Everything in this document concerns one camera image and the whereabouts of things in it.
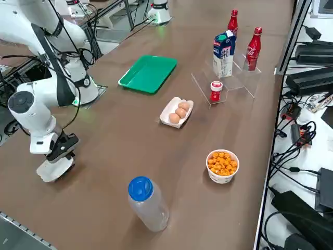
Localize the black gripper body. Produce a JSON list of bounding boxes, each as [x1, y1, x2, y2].
[[50, 131, 80, 155]]

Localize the white snack box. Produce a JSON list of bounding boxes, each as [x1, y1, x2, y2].
[[36, 156, 75, 183]]

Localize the white egg box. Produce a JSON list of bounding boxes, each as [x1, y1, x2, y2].
[[159, 96, 195, 129]]

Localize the orange snack balls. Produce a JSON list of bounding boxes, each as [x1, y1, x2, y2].
[[209, 152, 238, 176]]

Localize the white paper snack cup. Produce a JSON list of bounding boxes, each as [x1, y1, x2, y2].
[[206, 149, 240, 184]]

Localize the black box device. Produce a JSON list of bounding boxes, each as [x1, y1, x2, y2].
[[314, 167, 333, 213]]

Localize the clear bottle with blue lid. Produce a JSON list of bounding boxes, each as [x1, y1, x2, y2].
[[127, 176, 170, 232]]

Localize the green plastic tray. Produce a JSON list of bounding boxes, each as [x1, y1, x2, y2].
[[118, 54, 178, 94]]

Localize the red jar with white lid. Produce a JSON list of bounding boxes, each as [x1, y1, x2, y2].
[[210, 81, 223, 102]]

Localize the clear acrylic step shelf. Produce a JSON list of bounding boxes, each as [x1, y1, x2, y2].
[[191, 53, 262, 109]]

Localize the blue and white milk carton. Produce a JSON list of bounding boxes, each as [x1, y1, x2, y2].
[[213, 30, 237, 79]]

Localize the red cola bottle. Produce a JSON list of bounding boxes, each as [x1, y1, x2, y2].
[[226, 9, 239, 36], [244, 27, 263, 71]]

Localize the red and black plug device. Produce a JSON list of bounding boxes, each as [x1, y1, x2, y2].
[[281, 103, 303, 121]]

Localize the long black power brick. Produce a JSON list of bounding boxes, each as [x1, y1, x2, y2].
[[285, 66, 333, 97], [295, 40, 333, 66]]

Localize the small black power adapter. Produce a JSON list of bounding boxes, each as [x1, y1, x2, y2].
[[304, 25, 322, 40]]

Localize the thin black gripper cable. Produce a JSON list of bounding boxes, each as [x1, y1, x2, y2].
[[61, 85, 82, 131]]

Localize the dark grey cable sleeve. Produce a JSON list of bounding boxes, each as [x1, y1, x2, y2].
[[31, 23, 76, 107]]

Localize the aluminium table rail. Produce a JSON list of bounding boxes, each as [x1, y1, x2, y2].
[[0, 210, 58, 250]]

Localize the aluminium frame post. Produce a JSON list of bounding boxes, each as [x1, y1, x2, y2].
[[274, 0, 313, 76]]

